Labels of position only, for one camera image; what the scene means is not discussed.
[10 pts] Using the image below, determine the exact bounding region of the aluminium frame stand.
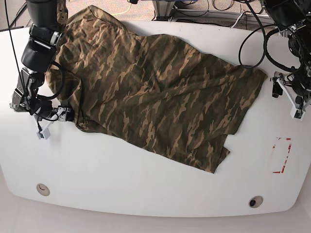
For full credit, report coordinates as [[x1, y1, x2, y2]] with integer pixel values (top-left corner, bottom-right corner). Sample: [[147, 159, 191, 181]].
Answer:
[[151, 0, 273, 28]]

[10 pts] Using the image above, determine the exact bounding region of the camouflage t-shirt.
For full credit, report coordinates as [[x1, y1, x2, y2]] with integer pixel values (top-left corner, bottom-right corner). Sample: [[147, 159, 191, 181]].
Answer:
[[46, 5, 267, 173]]

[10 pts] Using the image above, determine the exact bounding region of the table grommet hole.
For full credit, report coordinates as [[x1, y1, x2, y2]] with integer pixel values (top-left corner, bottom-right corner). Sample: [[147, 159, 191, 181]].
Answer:
[[248, 196, 263, 208], [36, 183, 50, 197]]

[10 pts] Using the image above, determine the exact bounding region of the yellow cable on floor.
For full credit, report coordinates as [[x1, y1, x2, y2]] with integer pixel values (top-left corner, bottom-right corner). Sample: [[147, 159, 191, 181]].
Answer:
[[114, 2, 133, 16]]

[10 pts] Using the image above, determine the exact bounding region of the right table grommet hole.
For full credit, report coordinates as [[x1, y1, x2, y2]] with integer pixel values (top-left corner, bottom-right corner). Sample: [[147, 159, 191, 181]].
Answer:
[[248, 196, 263, 208]]

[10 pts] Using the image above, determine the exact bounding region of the red tape rectangle marking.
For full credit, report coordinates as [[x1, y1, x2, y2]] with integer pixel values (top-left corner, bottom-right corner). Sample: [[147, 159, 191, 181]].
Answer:
[[269, 137, 292, 174]]

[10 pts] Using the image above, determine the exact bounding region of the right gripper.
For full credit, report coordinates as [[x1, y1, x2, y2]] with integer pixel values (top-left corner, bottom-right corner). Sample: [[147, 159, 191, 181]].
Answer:
[[34, 103, 73, 133]]

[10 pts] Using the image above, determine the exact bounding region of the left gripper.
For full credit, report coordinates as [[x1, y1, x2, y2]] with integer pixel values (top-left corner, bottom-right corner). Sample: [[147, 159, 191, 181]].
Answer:
[[270, 71, 311, 112]]

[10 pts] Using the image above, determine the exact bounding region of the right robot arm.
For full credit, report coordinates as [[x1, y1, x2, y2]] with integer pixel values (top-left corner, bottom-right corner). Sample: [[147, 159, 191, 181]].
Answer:
[[10, 0, 74, 123]]

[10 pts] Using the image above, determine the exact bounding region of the left table grommet hole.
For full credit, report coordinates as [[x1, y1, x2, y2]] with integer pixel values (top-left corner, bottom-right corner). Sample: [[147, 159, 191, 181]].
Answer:
[[36, 183, 50, 197]]

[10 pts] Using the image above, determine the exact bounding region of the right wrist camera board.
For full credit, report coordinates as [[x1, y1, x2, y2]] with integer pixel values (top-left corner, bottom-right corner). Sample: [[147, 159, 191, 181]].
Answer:
[[36, 128, 51, 140]]

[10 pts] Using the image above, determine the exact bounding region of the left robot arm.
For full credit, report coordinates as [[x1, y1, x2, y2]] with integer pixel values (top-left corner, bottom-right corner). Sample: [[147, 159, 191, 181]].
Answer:
[[260, 0, 311, 120]]

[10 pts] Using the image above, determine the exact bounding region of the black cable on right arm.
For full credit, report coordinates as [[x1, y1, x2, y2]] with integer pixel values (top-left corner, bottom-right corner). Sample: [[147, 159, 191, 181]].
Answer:
[[41, 62, 65, 100]]

